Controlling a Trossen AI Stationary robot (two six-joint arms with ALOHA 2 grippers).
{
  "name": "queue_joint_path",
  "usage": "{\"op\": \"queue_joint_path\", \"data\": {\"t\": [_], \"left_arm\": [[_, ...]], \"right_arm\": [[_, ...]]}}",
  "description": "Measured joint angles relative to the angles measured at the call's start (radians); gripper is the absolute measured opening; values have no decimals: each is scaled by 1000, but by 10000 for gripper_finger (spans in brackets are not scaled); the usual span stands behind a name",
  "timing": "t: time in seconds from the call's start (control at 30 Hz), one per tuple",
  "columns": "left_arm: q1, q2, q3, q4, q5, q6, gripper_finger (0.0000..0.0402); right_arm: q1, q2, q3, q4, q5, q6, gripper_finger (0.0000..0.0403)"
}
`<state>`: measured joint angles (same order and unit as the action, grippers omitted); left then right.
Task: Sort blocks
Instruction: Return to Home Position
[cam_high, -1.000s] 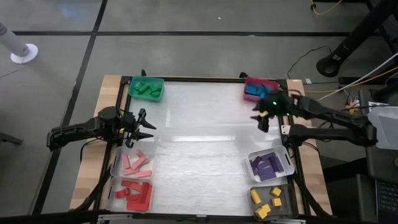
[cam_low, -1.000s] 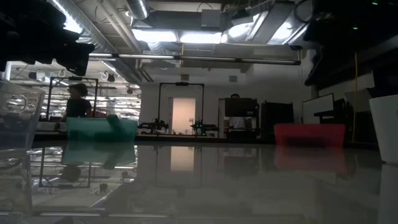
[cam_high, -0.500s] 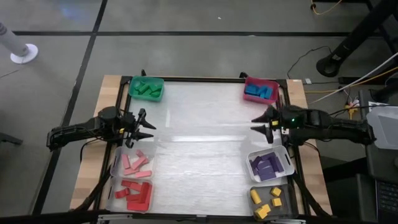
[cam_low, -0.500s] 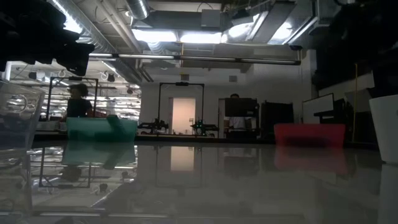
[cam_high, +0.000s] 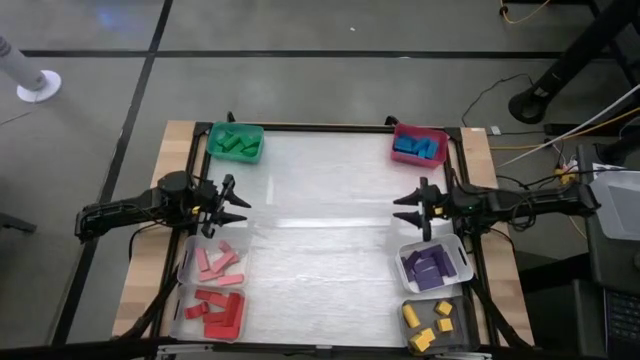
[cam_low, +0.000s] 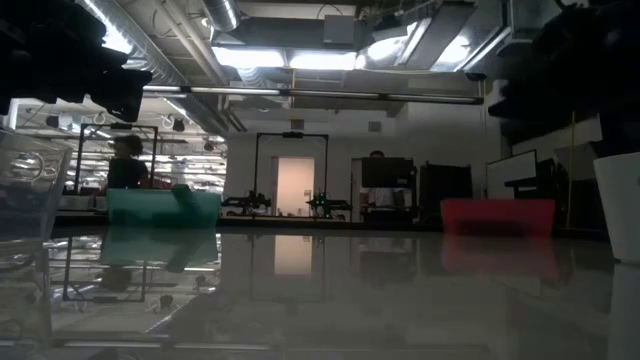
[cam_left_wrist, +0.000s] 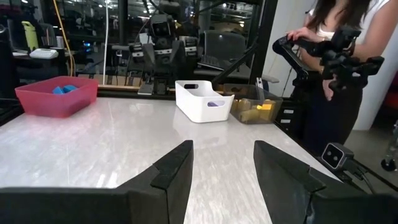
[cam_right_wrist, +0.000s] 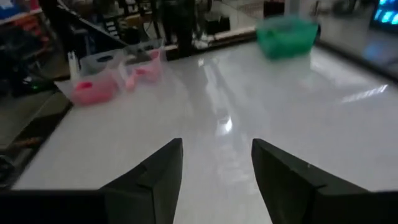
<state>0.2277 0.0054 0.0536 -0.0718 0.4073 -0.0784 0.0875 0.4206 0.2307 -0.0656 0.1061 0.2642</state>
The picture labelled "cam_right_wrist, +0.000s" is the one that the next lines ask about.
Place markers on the green plastic tray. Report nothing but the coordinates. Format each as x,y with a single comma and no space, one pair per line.
286,39

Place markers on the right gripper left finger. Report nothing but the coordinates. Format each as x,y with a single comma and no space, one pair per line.
152,189

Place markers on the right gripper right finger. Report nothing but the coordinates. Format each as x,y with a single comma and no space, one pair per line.
286,189

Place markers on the glowing blue screen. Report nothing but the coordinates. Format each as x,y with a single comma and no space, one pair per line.
387,14

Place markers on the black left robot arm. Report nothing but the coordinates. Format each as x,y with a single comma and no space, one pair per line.
180,25

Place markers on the clear plastic bin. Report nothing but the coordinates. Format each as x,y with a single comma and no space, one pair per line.
146,65
93,81

